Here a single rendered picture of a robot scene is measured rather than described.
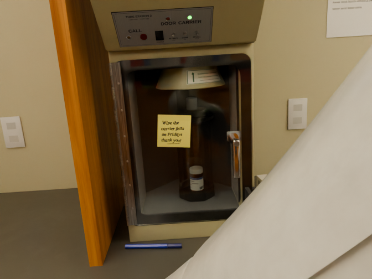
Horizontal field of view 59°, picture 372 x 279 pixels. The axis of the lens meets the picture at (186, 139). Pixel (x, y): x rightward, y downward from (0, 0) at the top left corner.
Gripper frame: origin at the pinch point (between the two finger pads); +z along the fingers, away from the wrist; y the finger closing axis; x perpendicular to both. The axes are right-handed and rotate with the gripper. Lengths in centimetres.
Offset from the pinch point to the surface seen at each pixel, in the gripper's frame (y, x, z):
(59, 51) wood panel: 34.1, -27.3, 14.2
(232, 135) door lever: -0.1, -6.7, 21.7
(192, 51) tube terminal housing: 8.2, -26.1, 23.1
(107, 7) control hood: 23.8, -34.5, 13.0
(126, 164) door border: 25.1, -1.3, 22.2
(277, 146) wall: -24, 10, 67
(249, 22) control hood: -3.2, -30.7, 16.9
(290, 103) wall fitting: -29, -7, 66
